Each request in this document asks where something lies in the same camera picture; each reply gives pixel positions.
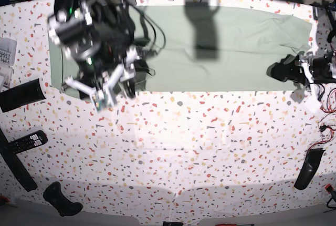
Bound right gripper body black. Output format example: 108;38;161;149
76;47;126;89

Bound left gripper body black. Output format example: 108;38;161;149
309;52;335;82

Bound light green T-shirt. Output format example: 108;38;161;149
51;3;312;100

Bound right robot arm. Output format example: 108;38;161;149
47;0;156;98

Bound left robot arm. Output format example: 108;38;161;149
267;1;335;86

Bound black curved pad right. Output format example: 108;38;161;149
294;148;325;190

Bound clear plastic parts box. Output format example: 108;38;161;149
0;37;17;66

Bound small clear plastic container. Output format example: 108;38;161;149
0;65;13;89

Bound black remote control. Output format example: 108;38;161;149
9;130;48;154

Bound red connector bottom right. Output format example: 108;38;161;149
325;184;333;192

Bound black game controller grip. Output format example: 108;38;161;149
43;181;83;217

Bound long black bar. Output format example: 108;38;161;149
1;130;37;192

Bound black small tool bottom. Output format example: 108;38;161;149
162;221;183;226

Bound red object bottom left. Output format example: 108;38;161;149
0;196;9;203

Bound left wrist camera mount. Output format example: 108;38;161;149
293;52;321;114

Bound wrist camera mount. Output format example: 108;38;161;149
62;46;140;112
293;52;321;114

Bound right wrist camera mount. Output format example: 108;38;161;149
62;46;140;112

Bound red and black wires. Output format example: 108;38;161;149
306;84;336;156

